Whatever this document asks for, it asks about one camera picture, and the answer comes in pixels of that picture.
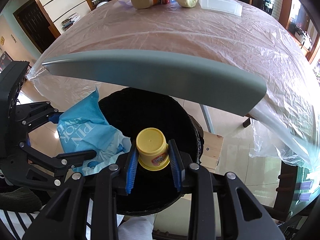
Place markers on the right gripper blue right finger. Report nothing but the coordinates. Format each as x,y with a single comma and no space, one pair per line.
175,164

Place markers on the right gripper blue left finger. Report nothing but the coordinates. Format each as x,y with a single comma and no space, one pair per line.
131,168

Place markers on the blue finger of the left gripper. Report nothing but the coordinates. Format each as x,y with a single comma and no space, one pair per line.
54,117
76,159

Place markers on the blue paper bag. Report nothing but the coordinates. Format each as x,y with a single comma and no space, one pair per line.
84,127

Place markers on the yellow plastic cup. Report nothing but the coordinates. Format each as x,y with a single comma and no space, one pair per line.
153,149

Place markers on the clear plastic box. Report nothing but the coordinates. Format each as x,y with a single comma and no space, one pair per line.
227,6

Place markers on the black trash bin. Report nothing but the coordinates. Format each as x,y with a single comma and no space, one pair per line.
131,110

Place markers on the stack of books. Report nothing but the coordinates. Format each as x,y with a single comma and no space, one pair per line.
68,22

